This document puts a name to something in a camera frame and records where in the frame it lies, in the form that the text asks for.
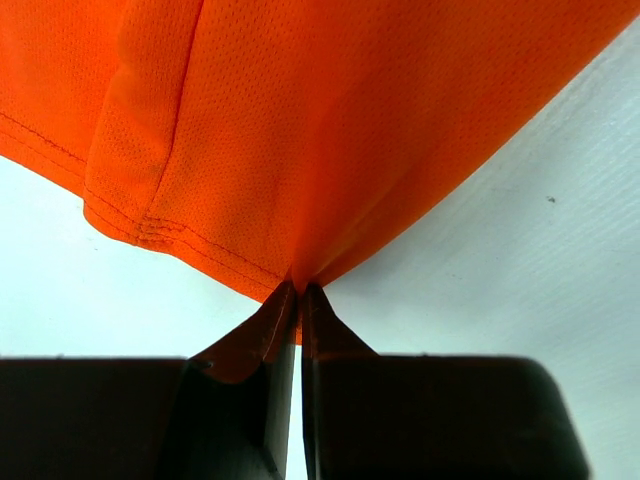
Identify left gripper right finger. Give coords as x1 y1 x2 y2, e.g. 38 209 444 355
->
300 284 400 479

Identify orange t-shirt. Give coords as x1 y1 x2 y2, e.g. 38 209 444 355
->
0 0 640 346

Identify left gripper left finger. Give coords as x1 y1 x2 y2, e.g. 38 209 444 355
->
159 281 297 479

